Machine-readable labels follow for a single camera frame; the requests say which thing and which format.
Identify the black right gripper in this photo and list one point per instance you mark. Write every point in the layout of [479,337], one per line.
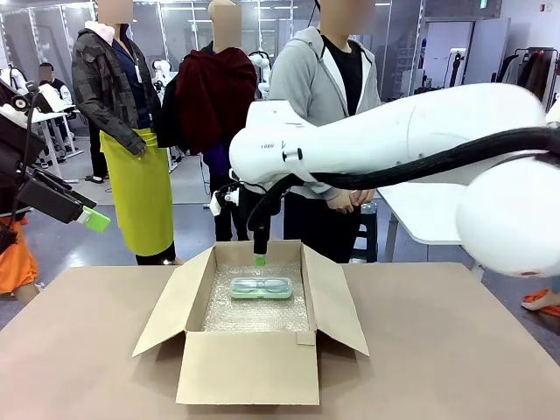
[246,205]

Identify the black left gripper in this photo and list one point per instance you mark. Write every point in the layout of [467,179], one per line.
[17,149]

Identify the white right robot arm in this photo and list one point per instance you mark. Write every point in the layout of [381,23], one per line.
[394,135]

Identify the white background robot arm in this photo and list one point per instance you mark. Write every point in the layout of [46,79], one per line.
[161,72]
[262,70]

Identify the green transparent glasses case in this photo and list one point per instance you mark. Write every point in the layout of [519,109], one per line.
[261,289]

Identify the person's right hand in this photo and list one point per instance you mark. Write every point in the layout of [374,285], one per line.
[340,203]

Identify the person's left hand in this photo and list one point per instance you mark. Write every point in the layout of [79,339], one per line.
[364,196]

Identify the clear bubble wrap sheet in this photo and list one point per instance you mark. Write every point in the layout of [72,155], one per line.
[254,312]

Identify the orange fabric garment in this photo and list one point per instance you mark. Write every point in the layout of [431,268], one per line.
[15,262]

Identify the white background desk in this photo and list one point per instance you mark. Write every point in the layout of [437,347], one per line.
[52,116]

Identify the yellow-green apron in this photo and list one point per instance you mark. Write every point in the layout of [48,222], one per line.
[140,197]

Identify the black plastic stool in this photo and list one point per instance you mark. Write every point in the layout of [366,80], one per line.
[365,232]

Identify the seated person in varsity jacket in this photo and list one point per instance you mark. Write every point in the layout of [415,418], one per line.
[54,87]

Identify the mannequin in plaid jacket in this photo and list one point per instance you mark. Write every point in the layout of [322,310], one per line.
[100,87]

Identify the open brown cardboard box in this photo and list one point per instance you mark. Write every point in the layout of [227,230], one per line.
[249,372]

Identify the dark red cloth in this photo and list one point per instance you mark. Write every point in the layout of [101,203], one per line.
[214,100]

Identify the white side table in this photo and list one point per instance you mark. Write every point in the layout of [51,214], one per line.
[420,210]

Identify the person in grey hoodie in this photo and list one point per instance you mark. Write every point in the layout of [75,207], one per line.
[306,87]

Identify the mannequin with beige head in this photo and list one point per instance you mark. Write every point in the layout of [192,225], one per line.
[223,26]

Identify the orange and white object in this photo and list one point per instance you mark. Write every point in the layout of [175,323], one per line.
[542,302]

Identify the clothes rack with garments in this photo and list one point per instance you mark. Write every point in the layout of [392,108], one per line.
[529,70]

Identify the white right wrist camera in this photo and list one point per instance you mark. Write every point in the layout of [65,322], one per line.
[221,202]

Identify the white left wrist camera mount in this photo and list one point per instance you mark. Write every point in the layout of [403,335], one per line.
[15,109]

